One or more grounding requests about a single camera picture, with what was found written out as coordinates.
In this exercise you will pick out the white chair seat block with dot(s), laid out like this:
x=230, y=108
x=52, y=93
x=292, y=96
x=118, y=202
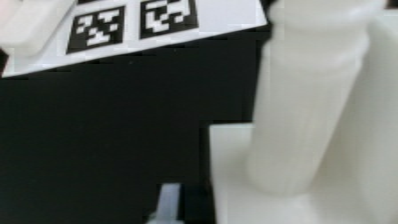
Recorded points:
x=304, y=164

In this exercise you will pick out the white marker sheet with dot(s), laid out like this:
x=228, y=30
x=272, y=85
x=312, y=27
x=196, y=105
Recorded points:
x=113, y=27

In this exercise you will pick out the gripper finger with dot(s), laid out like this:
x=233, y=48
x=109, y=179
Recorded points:
x=168, y=206

